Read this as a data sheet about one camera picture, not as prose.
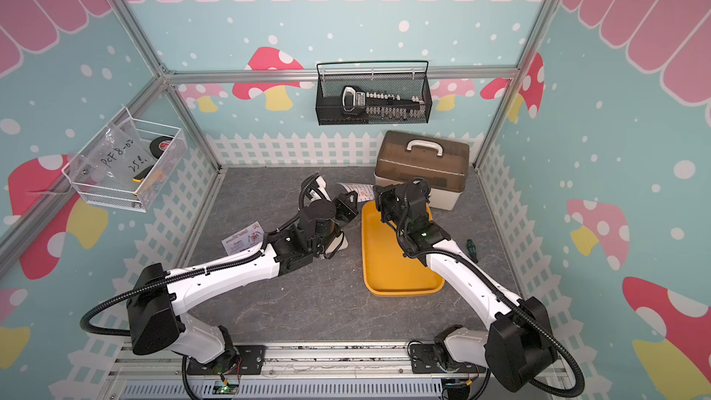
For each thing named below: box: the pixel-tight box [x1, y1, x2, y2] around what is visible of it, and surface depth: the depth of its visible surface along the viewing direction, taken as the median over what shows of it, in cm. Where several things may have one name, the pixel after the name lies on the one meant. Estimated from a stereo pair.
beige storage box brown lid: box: [373, 130, 471, 212], surface depth 99 cm
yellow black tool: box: [131, 164, 155, 184], surface depth 67 cm
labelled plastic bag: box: [75, 119, 157, 189], surface depth 68 cm
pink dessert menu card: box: [221, 221, 265, 256], surface depth 101 cm
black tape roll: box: [149, 136, 175, 160], surface depth 81 cm
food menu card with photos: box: [336, 182, 375, 202], surface depth 77 cm
